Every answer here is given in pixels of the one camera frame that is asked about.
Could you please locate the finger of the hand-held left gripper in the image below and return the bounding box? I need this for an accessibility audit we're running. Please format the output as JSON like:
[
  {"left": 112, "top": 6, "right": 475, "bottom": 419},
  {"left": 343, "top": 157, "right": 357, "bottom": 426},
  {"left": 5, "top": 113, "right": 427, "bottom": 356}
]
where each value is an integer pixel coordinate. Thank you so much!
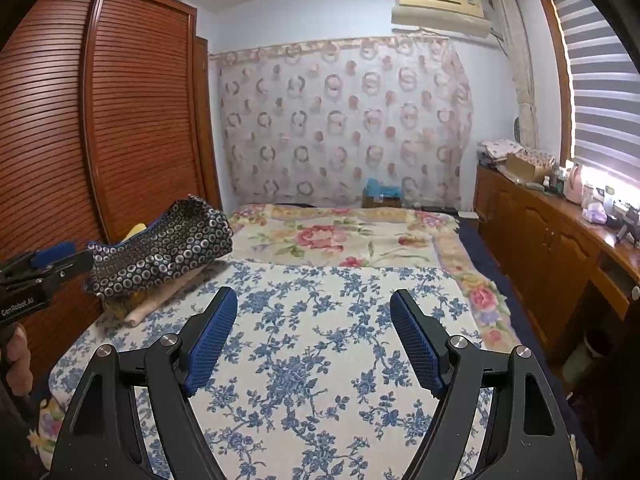
[
  {"left": 0, "top": 241, "right": 78, "bottom": 276},
  {"left": 37, "top": 249, "right": 97, "bottom": 285}
]

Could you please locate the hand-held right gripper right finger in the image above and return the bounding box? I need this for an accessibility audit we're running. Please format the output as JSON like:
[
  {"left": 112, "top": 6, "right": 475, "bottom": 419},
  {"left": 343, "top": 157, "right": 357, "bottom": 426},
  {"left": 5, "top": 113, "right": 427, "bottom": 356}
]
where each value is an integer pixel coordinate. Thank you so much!
[{"left": 390, "top": 288, "right": 576, "bottom": 480}]

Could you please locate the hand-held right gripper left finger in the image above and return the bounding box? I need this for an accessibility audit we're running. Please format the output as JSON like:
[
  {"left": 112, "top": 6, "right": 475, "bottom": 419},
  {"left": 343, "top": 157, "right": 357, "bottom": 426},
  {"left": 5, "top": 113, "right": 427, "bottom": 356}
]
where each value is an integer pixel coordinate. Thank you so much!
[{"left": 50, "top": 286, "right": 240, "bottom": 480}]

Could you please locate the dark blue patterned satin top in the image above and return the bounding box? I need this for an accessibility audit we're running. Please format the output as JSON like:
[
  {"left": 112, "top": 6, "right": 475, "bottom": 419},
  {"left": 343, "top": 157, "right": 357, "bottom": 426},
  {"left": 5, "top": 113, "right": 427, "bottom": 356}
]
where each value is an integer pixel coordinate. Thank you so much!
[{"left": 84, "top": 194, "right": 235, "bottom": 297}]

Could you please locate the person's left hand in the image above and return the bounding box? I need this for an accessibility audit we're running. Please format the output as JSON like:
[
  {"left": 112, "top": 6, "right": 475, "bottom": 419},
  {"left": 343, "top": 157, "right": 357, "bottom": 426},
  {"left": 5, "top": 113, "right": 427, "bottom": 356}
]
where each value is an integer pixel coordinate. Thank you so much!
[{"left": 0, "top": 324, "right": 33, "bottom": 402}]

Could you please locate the folded beige garment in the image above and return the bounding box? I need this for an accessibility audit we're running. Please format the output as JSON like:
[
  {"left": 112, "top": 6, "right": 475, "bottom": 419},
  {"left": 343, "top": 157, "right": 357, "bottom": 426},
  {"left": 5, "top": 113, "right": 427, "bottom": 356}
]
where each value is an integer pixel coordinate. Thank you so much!
[{"left": 125, "top": 262, "right": 223, "bottom": 328}]

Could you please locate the folded yellow patterned garment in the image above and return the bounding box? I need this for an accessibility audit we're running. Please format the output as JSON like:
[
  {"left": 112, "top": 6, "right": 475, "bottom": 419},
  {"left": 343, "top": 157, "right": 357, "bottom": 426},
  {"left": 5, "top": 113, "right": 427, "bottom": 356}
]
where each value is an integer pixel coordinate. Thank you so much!
[{"left": 102, "top": 294, "right": 147, "bottom": 319}]

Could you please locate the blue floral white sheet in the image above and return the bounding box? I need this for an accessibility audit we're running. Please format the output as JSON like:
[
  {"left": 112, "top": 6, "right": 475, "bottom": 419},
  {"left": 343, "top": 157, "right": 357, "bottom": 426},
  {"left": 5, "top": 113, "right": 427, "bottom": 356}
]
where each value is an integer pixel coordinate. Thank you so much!
[{"left": 50, "top": 259, "right": 496, "bottom": 480}]

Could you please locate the navy bed sheet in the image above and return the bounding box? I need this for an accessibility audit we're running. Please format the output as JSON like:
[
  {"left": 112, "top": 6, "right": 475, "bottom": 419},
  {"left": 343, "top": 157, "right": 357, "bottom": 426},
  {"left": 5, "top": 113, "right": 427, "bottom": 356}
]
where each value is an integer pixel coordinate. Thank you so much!
[{"left": 455, "top": 217, "right": 601, "bottom": 480}]

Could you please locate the pink floral blanket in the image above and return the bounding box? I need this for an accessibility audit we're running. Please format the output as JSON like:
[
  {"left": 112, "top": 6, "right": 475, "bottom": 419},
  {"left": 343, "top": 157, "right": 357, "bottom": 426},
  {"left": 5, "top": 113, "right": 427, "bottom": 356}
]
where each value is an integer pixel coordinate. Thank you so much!
[{"left": 27, "top": 203, "right": 518, "bottom": 480}]

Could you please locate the wooden side cabinet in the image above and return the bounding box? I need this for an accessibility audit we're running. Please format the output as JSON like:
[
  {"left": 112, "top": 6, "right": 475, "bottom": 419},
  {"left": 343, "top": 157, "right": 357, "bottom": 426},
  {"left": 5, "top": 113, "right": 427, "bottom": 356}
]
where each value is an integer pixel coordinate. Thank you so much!
[{"left": 472, "top": 164, "right": 640, "bottom": 361}]

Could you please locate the teal cloth bundle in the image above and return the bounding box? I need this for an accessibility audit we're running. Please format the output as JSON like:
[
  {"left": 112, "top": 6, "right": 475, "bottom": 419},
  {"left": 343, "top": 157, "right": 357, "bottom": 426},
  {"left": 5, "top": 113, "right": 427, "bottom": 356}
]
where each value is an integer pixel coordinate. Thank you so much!
[{"left": 364, "top": 177, "right": 403, "bottom": 201}]

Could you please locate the white waste bin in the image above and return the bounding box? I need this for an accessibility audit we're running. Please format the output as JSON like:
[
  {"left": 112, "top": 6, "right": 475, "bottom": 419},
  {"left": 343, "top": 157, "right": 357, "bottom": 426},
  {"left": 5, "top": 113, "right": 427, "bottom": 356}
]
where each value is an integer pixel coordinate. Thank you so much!
[{"left": 562, "top": 330, "right": 608, "bottom": 386}]

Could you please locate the wooden louvered wardrobe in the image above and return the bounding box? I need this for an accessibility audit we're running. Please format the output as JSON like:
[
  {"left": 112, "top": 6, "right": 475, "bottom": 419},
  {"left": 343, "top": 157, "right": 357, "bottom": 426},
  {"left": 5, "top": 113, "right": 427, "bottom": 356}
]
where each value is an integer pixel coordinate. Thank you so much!
[{"left": 0, "top": 0, "right": 223, "bottom": 376}]

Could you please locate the open cardboard box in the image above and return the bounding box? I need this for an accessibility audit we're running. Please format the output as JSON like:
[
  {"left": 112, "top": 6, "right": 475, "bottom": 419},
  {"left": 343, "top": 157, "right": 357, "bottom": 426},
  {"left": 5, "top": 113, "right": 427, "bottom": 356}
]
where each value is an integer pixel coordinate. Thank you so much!
[{"left": 505, "top": 150, "right": 556, "bottom": 182}]

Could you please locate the folded patterned cloth stack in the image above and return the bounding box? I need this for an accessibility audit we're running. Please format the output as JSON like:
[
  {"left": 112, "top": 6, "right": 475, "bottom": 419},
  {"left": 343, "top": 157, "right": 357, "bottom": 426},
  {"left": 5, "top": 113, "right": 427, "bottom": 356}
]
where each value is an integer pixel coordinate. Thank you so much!
[{"left": 476, "top": 139, "right": 523, "bottom": 162}]

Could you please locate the pink kettle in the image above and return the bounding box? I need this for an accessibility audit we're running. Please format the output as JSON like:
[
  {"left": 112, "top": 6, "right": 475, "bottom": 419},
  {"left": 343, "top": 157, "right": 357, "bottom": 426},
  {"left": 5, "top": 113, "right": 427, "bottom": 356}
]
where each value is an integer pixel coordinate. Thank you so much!
[{"left": 565, "top": 162, "right": 586, "bottom": 204}]

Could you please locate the beige rolled curtain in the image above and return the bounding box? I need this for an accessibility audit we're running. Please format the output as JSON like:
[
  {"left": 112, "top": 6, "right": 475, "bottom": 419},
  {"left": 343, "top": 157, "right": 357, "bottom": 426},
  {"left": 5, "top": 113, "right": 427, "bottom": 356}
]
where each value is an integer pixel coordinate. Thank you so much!
[{"left": 490, "top": 0, "right": 538, "bottom": 146}]

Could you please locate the striped window blind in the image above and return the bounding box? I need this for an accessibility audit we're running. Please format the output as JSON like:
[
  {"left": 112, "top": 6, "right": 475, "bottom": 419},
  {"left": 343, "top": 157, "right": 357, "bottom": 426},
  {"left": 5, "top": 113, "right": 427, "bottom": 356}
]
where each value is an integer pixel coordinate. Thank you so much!
[{"left": 547, "top": 0, "right": 640, "bottom": 181}]

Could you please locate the white air conditioner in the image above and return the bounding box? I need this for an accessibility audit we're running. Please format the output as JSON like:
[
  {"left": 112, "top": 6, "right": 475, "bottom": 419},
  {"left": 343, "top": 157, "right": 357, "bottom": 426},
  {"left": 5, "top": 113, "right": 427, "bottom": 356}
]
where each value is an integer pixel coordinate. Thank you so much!
[{"left": 391, "top": 0, "right": 493, "bottom": 40}]

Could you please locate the circle patterned wall cloth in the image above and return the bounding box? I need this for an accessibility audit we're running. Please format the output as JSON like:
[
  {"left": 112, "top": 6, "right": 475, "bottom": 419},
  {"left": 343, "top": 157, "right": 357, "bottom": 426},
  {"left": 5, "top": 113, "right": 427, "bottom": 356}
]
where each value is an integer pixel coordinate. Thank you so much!
[{"left": 209, "top": 36, "right": 475, "bottom": 209}]

